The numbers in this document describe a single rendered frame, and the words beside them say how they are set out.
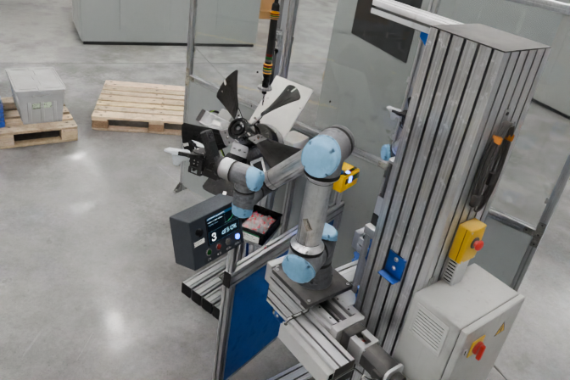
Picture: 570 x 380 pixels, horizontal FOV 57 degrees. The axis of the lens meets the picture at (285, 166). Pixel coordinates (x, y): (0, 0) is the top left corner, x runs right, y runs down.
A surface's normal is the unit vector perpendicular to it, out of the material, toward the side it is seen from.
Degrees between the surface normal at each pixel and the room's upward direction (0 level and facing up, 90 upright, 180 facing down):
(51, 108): 95
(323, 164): 82
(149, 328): 0
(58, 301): 1
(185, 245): 90
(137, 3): 90
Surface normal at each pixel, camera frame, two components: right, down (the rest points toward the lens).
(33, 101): 0.51, 0.55
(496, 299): 0.14, -0.87
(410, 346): -0.79, 0.18
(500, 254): -0.62, 0.29
